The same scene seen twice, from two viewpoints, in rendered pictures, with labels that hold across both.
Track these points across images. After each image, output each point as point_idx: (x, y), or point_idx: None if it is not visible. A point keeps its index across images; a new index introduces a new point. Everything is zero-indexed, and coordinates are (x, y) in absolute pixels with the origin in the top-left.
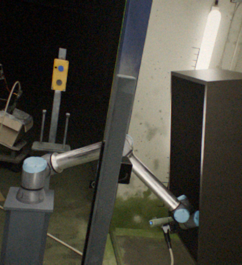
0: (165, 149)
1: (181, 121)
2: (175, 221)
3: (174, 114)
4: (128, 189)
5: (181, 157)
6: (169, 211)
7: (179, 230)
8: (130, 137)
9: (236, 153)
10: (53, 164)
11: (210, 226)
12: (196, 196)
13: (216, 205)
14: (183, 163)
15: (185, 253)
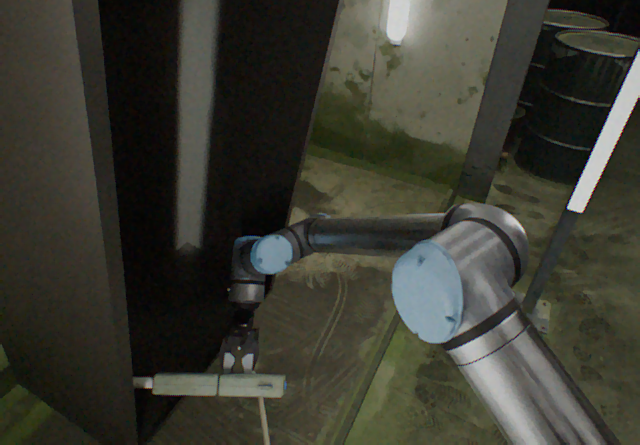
0: None
1: (35, 145)
2: (251, 321)
3: (61, 121)
4: None
5: (65, 297)
6: (244, 336)
7: (253, 318)
8: (424, 244)
9: (248, 43)
10: None
11: (269, 216)
12: (40, 369)
13: (267, 172)
14: (62, 313)
15: None
